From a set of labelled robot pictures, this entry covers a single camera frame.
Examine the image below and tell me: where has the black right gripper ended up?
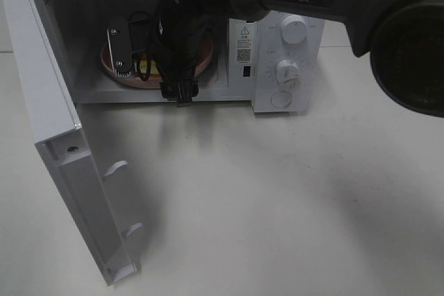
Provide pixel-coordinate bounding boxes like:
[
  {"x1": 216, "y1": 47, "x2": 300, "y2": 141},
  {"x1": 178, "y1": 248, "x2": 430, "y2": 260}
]
[{"x1": 150, "y1": 0, "x2": 236, "y2": 107}]

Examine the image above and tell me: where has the pink round plate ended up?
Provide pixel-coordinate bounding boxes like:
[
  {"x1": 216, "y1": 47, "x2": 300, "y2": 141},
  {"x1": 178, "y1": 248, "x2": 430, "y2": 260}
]
[{"x1": 100, "y1": 34, "x2": 214, "y2": 90}]

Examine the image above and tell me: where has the white microwave door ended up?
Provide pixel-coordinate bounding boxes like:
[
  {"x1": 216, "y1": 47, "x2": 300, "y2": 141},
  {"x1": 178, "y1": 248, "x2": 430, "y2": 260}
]
[{"x1": 3, "y1": 0, "x2": 137, "y2": 286}]

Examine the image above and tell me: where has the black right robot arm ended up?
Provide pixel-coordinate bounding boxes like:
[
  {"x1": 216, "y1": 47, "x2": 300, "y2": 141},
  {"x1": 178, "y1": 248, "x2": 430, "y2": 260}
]
[{"x1": 147, "y1": 0, "x2": 443, "y2": 117}]

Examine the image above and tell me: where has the white bread sandwich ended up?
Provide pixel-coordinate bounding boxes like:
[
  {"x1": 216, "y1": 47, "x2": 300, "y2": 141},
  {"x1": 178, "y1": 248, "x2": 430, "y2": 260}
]
[{"x1": 133, "y1": 53, "x2": 160, "y2": 80}]

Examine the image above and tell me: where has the white warning label sticker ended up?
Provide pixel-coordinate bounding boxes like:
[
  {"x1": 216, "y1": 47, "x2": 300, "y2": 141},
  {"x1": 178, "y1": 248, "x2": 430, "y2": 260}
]
[{"x1": 234, "y1": 23, "x2": 254, "y2": 64}]

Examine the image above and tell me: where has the white microwave oven body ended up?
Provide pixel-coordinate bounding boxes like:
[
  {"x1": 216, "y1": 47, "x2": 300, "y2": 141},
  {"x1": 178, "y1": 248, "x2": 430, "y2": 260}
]
[{"x1": 9, "y1": 0, "x2": 327, "y2": 114}]

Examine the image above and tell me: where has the round white door button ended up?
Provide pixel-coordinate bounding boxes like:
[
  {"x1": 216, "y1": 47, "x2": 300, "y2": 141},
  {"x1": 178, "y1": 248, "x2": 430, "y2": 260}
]
[{"x1": 271, "y1": 92, "x2": 292, "y2": 108}]

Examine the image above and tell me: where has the lower white timer knob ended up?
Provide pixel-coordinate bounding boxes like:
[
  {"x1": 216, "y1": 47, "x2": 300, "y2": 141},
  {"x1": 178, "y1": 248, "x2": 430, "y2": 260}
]
[{"x1": 275, "y1": 60, "x2": 300, "y2": 84}]

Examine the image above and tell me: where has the upper white power knob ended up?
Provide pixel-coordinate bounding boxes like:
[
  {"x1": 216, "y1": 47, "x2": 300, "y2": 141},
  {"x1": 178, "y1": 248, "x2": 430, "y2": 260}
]
[{"x1": 280, "y1": 15, "x2": 307, "y2": 44}]

